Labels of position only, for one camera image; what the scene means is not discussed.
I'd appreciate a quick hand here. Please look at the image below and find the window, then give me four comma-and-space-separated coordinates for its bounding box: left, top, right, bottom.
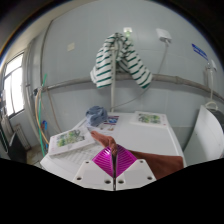
1, 52, 27, 118

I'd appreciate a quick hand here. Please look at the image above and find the grey horizontal wall pipe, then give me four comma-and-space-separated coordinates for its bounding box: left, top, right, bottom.
41, 73, 224, 102

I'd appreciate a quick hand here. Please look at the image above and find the blue wall sign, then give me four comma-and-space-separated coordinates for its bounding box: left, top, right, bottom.
191, 42, 209, 61

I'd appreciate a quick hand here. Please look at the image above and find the colourful printed leaflet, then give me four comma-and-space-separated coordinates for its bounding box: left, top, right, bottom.
95, 115, 120, 133

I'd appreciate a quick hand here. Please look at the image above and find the large printed booklet with green picture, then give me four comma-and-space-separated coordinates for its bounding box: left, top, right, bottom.
47, 128, 97, 156

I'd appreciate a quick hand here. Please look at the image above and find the white wall box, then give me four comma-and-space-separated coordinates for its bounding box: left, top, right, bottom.
155, 27, 173, 44

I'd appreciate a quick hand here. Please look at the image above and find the crumpled blue cloth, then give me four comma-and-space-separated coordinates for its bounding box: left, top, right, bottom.
85, 105, 109, 127

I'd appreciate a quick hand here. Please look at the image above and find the small printed booklet with green picture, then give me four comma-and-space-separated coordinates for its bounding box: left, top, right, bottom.
129, 110, 168, 128

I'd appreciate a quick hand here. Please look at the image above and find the white vertical pipe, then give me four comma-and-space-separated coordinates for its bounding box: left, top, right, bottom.
110, 42, 118, 113

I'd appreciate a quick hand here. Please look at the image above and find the white wall tap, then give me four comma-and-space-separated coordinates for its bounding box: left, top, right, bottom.
204, 59, 220, 111

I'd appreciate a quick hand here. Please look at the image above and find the green and white striped garment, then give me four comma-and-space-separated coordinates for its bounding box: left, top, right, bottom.
89, 32, 154, 90

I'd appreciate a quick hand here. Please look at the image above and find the yellow hose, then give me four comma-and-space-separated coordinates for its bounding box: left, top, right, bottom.
34, 88, 50, 145

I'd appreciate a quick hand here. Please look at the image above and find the grey hose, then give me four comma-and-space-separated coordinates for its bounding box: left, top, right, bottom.
114, 40, 169, 110

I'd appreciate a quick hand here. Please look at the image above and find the green hose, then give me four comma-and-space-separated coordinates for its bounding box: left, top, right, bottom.
37, 73, 48, 158

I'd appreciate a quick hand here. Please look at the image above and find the white wall socket with green light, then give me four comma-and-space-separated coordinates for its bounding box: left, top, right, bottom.
122, 26, 134, 38

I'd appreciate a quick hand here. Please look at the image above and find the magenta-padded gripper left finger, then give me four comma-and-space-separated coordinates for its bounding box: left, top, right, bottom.
72, 145, 116, 191

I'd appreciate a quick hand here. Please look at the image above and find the white washing machine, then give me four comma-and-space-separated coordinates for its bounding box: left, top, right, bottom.
182, 104, 224, 168

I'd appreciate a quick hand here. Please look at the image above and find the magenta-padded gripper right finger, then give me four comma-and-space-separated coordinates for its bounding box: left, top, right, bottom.
114, 144, 157, 191

